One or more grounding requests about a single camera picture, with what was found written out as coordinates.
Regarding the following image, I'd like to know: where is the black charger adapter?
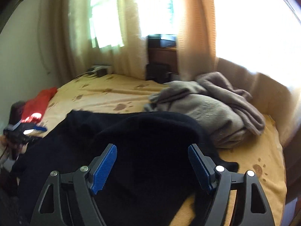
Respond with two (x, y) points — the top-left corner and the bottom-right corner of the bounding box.
(93, 67), (108, 78)

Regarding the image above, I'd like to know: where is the dark box on nightstand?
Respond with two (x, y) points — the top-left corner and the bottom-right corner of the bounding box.
(147, 34), (176, 48)

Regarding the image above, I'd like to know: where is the wooden nightstand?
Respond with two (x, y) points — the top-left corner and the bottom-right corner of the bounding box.
(148, 47), (179, 73)

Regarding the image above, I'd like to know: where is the black box beside bed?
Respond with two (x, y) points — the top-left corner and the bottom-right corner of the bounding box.
(146, 62), (170, 84)

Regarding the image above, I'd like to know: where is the taupe knit sweater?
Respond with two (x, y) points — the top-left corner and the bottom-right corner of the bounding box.
(144, 72), (265, 148)

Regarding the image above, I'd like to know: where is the orange woven curtain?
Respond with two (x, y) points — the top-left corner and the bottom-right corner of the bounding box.
(174, 0), (217, 81)

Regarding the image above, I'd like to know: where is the orange paw print blanket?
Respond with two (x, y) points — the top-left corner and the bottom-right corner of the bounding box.
(26, 75), (286, 225)

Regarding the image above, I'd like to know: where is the person's left hand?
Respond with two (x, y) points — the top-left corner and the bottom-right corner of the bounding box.
(1, 135), (27, 156)

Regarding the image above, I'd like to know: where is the red cloth on bed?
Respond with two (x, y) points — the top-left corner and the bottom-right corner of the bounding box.
(21, 87), (57, 124)

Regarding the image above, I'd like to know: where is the black knit sweater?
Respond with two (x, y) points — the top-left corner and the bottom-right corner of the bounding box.
(5, 111), (239, 225)

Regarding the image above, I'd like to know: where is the cream lace curtain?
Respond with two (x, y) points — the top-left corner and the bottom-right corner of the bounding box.
(42, 0), (148, 83)

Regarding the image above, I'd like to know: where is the white power strip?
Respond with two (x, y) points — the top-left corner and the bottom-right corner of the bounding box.
(91, 65), (113, 76)

